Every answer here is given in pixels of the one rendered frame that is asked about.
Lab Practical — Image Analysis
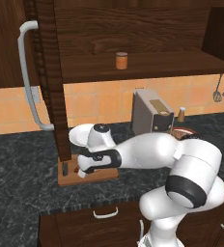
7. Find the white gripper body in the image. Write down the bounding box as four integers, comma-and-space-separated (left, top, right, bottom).
76, 154, 97, 179

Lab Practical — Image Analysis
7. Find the wooden cutting board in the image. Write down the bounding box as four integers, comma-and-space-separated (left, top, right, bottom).
57, 153, 120, 187

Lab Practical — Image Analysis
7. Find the dark wood cabinet door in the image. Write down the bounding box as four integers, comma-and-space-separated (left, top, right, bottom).
22, 0, 72, 163

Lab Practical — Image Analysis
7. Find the orange jam jar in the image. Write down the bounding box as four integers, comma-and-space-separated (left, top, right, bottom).
115, 51, 128, 70

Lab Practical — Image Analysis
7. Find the closed dark wood cabinet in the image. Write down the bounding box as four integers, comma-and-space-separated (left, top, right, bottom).
0, 0, 41, 90

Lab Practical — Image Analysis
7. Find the small dark grey block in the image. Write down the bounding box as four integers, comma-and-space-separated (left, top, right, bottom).
62, 162, 70, 178

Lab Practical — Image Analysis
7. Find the dark wood drawer front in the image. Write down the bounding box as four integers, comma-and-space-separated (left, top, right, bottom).
54, 201, 152, 247

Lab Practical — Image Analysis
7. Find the grey toaster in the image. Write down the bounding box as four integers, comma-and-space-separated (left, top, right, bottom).
131, 89, 176, 136

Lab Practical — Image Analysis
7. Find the brown pastry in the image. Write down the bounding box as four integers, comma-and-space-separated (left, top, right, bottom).
173, 129, 191, 140

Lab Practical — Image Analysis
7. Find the small tan shaker bottle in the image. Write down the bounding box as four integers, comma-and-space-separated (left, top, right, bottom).
177, 106, 186, 124

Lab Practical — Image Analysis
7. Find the dark wood cupboard door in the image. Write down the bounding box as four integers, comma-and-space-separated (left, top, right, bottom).
176, 184, 224, 247

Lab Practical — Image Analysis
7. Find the white drawer handle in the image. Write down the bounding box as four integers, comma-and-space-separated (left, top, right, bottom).
93, 206, 120, 220

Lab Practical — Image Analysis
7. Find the grey wall outlet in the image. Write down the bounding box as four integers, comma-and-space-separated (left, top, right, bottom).
29, 86, 42, 104

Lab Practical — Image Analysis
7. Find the grey curved door handle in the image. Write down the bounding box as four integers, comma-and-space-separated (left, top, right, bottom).
16, 20, 55, 131

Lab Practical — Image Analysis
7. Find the dark wood wall cabinet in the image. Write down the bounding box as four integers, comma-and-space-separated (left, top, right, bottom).
53, 0, 224, 85

